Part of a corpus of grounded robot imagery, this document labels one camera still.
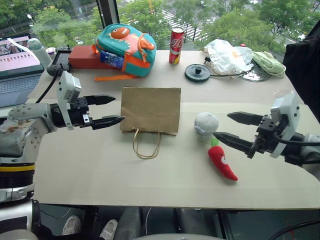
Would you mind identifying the black power cord with plug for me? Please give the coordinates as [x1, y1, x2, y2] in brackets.
[204, 56, 254, 79]

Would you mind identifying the white sneaker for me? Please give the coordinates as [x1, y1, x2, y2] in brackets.
[99, 218, 119, 240]
[61, 215, 82, 237]

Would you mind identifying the black window frame post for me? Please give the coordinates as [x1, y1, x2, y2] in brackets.
[95, 0, 121, 30]

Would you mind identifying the black hanging garment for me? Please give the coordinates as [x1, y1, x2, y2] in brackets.
[282, 29, 320, 122]

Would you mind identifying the red rectangular box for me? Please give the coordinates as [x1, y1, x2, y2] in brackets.
[67, 45, 112, 70]

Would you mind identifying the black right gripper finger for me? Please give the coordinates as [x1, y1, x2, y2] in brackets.
[226, 111, 265, 126]
[212, 131, 254, 155]

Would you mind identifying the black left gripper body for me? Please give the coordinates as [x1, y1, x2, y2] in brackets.
[67, 96, 92, 128]

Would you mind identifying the round metal base plate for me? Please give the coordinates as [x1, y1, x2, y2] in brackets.
[236, 61, 273, 83]

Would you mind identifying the black round lid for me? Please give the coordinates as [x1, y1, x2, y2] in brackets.
[184, 63, 212, 84]

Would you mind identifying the red chili pepper plush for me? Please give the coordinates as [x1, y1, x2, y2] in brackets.
[207, 137, 239, 182]

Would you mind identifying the red soda can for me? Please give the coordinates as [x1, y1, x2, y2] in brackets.
[168, 27, 186, 65]

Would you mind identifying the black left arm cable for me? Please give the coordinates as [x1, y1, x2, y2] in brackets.
[34, 67, 64, 105]

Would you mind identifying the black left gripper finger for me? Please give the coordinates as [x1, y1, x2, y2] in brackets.
[89, 115, 126, 131]
[84, 94, 117, 106]

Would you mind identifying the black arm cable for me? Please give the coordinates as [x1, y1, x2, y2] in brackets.
[34, 67, 64, 105]
[273, 130, 320, 147]

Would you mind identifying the white plastic bag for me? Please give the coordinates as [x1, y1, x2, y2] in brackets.
[202, 38, 255, 76]

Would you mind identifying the grey-white plush toy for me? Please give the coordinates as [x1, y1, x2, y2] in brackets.
[194, 111, 220, 145]

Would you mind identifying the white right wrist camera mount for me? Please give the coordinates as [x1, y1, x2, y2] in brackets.
[269, 93, 301, 159]

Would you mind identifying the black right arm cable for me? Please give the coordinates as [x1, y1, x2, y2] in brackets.
[273, 130, 320, 147]

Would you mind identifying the open laptop computer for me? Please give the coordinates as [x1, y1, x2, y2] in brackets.
[0, 34, 46, 109]

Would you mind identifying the small purple-lidded cup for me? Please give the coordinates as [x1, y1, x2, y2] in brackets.
[45, 46, 58, 60]

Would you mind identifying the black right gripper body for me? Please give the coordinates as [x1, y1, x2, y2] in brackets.
[246, 114, 286, 159]

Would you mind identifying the brown paper bag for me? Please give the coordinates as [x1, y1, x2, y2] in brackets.
[119, 86, 182, 160]

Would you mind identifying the pale green water bottle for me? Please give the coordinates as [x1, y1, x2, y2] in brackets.
[27, 37, 53, 70]

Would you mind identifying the light green cloth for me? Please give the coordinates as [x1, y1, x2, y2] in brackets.
[250, 50, 287, 79]

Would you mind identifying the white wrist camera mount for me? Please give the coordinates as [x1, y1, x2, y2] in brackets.
[269, 93, 301, 159]
[56, 70, 83, 131]

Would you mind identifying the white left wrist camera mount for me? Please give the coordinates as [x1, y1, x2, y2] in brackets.
[56, 70, 83, 131]

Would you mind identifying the black handheld game console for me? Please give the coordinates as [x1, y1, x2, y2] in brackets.
[46, 45, 74, 77]

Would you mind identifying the teal dinosaur kids backpack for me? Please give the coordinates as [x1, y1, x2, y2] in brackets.
[91, 23, 158, 82]

